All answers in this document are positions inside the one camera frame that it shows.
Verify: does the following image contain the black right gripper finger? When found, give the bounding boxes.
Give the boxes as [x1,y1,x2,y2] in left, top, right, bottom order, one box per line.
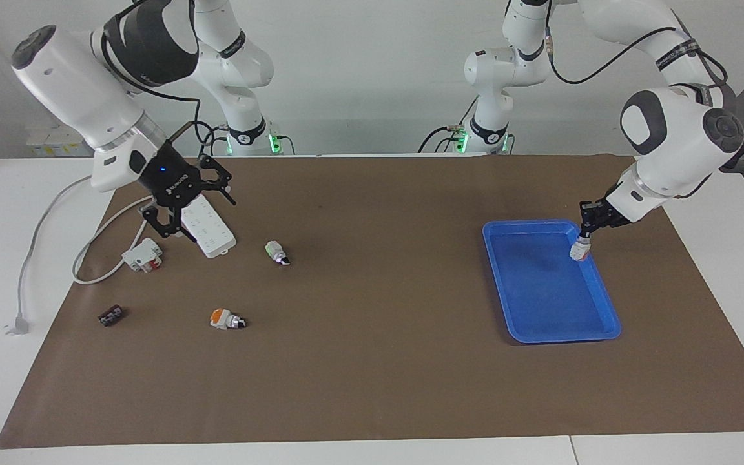
[141,200,187,243]
[198,154,237,206]

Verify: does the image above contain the white circuit breaker red levers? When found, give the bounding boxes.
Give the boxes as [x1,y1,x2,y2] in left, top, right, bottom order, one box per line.
[121,238,163,273]

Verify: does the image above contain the white power strip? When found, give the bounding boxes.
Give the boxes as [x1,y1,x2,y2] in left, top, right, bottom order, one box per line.
[178,194,238,259]

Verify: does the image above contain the blue plastic tray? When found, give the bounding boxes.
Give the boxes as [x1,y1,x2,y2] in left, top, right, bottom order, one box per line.
[482,220,623,344]

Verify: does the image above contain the white cardboard box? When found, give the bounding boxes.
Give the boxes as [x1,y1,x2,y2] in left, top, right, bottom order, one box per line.
[26,126,94,158]

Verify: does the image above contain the brown paper mat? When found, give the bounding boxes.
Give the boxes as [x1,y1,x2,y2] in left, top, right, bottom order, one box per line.
[0,154,744,450]

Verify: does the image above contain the black right arm base cables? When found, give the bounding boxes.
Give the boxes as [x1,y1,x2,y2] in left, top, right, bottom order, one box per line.
[199,124,227,157]

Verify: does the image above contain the black arm base cables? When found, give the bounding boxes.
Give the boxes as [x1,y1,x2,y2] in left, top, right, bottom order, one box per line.
[418,97,479,154]
[199,124,227,157]

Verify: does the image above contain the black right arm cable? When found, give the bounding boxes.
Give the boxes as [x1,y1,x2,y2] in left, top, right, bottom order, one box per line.
[101,0,231,159]

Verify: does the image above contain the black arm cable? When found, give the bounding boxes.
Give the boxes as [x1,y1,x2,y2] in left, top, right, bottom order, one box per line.
[543,0,738,201]
[101,0,231,159]

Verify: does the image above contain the selector switch green contact block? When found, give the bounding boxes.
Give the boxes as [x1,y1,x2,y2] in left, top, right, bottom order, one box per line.
[265,240,291,267]

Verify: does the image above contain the selector switch orange contact block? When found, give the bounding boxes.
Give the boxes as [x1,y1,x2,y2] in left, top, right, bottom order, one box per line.
[210,309,247,331]

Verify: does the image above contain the white power cable with plug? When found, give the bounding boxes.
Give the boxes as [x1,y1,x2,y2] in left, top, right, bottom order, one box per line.
[4,174,185,336]

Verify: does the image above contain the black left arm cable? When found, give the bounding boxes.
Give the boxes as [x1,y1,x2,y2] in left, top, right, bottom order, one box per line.
[543,0,738,201]

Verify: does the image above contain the black left arm base cables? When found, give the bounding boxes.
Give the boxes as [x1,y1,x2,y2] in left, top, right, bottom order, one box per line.
[418,97,479,154]

